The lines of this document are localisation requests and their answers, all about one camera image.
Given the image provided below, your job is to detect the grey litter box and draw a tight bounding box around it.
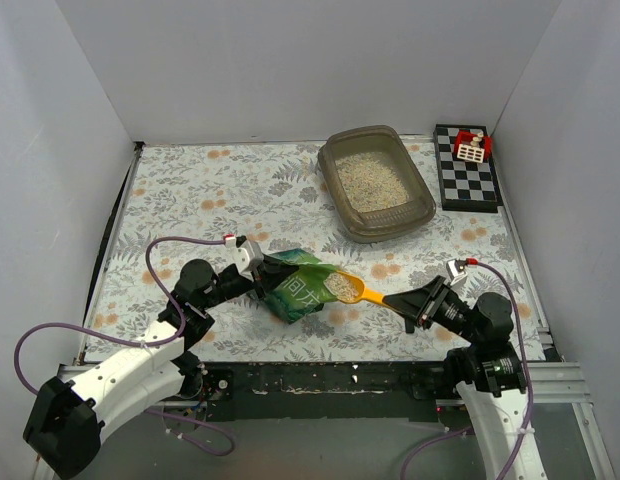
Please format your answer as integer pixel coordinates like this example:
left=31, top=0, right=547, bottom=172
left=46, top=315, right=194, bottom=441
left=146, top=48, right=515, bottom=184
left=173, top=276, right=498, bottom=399
left=317, top=125, right=436, bottom=244

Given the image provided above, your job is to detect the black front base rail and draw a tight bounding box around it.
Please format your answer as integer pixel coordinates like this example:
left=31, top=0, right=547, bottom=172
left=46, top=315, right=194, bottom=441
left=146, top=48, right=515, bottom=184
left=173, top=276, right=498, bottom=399
left=154, top=361, right=461, bottom=424

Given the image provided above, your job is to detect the green cat litter bag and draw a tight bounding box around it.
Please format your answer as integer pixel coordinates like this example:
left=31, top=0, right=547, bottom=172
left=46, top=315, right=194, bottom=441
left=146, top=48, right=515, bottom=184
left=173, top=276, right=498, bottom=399
left=248, top=249, right=337, bottom=324

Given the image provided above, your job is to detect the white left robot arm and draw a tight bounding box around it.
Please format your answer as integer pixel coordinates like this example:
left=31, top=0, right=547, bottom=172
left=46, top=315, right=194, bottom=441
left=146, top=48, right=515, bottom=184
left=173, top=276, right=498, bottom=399
left=23, top=255, right=298, bottom=479

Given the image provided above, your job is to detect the floral table mat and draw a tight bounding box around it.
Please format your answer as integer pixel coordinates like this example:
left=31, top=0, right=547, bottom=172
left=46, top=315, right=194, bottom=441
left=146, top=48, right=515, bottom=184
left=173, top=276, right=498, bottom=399
left=84, top=143, right=544, bottom=362

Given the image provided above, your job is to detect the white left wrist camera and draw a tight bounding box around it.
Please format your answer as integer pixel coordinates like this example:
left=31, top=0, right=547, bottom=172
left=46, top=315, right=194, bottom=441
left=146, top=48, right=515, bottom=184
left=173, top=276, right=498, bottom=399
left=224, top=235, right=264, bottom=280

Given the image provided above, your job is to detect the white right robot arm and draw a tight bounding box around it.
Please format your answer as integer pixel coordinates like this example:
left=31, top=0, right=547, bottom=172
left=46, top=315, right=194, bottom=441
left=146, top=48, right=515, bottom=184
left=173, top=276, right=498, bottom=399
left=383, top=276, right=547, bottom=479

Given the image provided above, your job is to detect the red white toy block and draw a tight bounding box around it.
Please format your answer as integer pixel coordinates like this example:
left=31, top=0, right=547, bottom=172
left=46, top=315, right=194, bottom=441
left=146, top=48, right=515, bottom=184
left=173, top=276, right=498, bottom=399
left=452, top=130, right=492, bottom=163

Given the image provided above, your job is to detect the black bag clip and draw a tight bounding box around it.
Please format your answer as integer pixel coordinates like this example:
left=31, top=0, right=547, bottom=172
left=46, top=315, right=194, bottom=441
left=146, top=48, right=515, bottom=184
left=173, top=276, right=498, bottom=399
left=404, top=318, right=417, bottom=334

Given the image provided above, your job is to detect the black white chessboard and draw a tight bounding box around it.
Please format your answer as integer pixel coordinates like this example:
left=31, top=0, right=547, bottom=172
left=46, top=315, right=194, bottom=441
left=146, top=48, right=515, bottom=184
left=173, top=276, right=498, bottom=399
left=433, top=123, right=503, bottom=213

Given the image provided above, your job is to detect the yellow plastic scoop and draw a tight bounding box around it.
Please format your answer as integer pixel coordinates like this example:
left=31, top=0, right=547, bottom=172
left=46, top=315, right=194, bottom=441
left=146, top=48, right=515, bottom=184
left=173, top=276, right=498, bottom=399
left=324, top=271, right=385, bottom=306

